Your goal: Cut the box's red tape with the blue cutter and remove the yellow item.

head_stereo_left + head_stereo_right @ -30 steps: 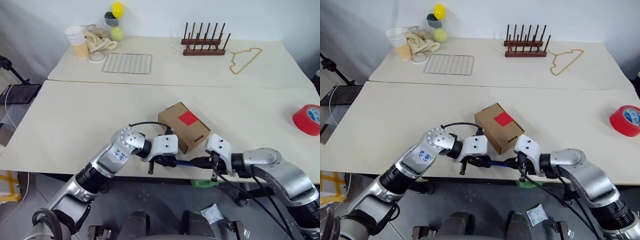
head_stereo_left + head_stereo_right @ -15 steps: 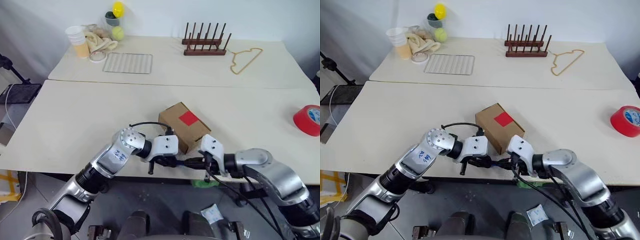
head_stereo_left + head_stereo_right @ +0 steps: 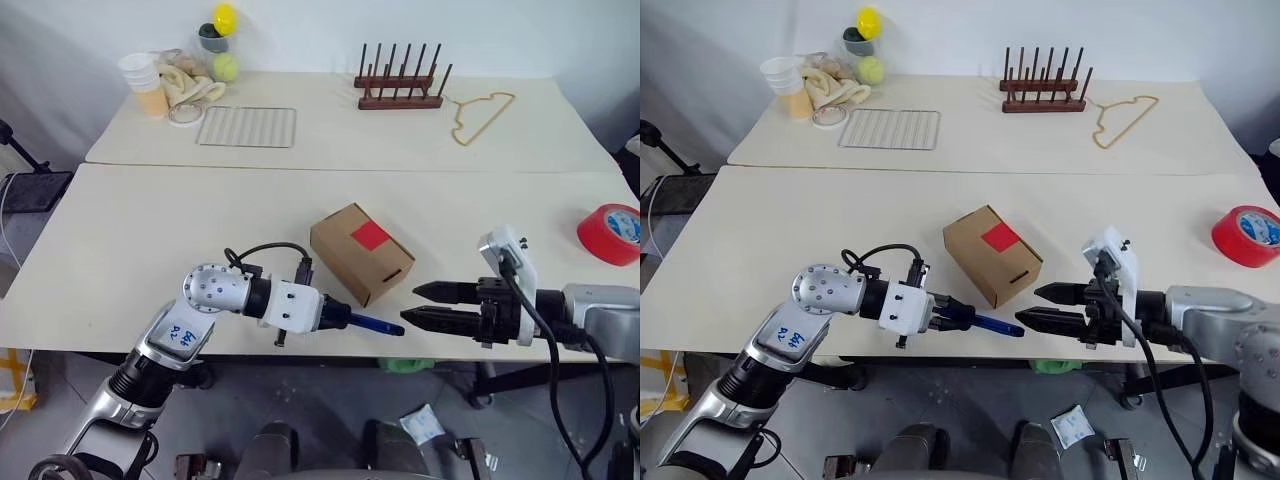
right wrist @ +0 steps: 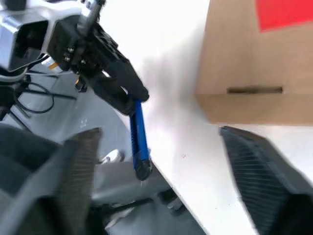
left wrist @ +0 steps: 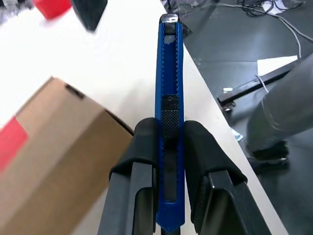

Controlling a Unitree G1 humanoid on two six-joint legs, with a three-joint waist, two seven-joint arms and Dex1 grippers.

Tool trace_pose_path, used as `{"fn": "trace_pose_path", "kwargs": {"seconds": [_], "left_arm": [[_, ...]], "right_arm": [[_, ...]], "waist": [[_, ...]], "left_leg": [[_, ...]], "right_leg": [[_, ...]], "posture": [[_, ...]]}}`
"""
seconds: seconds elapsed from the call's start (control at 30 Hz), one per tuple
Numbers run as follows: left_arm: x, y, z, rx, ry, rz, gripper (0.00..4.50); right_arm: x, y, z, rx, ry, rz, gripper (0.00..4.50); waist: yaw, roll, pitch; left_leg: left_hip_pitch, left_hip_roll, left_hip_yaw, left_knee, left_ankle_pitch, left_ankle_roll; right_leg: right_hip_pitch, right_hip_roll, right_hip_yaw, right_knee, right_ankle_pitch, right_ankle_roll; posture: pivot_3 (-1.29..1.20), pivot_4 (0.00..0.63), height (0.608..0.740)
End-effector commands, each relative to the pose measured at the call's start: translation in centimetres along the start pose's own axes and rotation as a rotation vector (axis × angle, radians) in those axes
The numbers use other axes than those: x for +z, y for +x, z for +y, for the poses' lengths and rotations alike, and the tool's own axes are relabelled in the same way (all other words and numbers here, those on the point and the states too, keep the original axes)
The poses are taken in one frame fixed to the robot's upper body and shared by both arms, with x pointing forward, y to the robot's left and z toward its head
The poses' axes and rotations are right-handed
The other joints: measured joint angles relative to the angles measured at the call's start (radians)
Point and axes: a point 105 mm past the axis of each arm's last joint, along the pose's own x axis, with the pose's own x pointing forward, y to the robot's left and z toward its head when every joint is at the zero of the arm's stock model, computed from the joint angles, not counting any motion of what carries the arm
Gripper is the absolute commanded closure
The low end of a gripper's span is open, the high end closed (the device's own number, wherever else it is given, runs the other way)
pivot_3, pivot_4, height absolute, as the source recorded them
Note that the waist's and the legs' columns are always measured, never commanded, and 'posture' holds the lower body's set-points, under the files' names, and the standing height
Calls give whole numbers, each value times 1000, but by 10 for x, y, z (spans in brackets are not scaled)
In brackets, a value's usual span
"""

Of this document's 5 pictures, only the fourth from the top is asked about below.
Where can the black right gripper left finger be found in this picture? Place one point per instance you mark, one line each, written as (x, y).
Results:
(78, 171)

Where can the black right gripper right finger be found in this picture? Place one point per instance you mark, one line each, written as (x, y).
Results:
(264, 181)

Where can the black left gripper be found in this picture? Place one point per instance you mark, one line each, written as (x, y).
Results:
(93, 49)

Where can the blue pen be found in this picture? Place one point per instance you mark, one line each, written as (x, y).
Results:
(139, 137)

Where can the brown cardboard box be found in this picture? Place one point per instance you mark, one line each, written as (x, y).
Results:
(232, 61)

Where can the red tape strip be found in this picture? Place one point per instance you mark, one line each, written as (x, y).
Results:
(281, 12)

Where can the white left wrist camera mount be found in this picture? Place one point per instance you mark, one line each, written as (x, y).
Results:
(7, 31)

